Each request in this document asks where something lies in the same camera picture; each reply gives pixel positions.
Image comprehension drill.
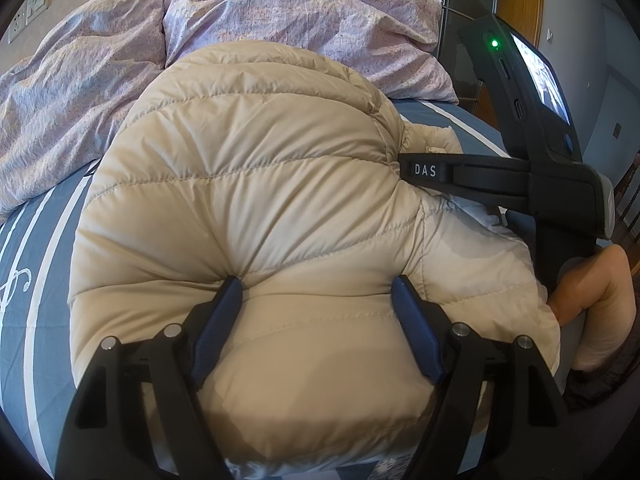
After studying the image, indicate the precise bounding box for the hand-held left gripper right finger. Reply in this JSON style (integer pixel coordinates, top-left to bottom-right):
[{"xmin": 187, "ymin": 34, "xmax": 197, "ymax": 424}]
[{"xmin": 391, "ymin": 275, "xmax": 576, "ymax": 480}]

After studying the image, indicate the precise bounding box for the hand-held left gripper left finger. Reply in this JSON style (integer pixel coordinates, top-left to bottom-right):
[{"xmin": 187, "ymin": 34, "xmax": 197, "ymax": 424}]
[{"xmin": 56, "ymin": 276, "xmax": 244, "ymax": 480}]

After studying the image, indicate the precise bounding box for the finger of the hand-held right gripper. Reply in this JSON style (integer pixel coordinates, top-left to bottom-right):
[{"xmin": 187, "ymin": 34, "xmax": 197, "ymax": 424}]
[{"xmin": 398, "ymin": 152, "xmax": 534, "ymax": 202}]

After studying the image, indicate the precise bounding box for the beige puffer jacket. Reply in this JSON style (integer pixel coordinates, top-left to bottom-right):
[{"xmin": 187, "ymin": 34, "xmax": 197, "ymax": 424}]
[{"xmin": 67, "ymin": 40, "xmax": 561, "ymax": 480}]

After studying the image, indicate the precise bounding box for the person's dark clothing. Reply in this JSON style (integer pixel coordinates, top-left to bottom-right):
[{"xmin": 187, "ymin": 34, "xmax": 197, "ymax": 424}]
[{"xmin": 562, "ymin": 340, "xmax": 640, "ymax": 413}]

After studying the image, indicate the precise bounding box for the blue striped bed sheet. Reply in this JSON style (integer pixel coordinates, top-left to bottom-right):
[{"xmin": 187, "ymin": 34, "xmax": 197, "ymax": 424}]
[{"xmin": 0, "ymin": 97, "xmax": 566, "ymax": 480}]

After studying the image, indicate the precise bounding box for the pink patterned pillow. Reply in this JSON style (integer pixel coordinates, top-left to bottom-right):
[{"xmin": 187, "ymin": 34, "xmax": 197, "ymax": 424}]
[{"xmin": 162, "ymin": 0, "xmax": 458, "ymax": 107}]

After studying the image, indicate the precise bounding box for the pink patterned duvet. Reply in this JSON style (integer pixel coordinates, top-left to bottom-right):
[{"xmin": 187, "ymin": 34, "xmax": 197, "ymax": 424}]
[{"xmin": 0, "ymin": 0, "xmax": 169, "ymax": 217}]

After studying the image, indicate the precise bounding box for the white wall socket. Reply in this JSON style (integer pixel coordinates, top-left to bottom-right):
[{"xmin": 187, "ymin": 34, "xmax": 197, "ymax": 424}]
[{"xmin": 7, "ymin": 10, "xmax": 27, "ymax": 44}]

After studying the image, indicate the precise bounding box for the white wall switch plate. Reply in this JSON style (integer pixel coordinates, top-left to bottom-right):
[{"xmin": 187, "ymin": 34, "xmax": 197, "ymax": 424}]
[{"xmin": 24, "ymin": 0, "xmax": 52, "ymax": 27}]

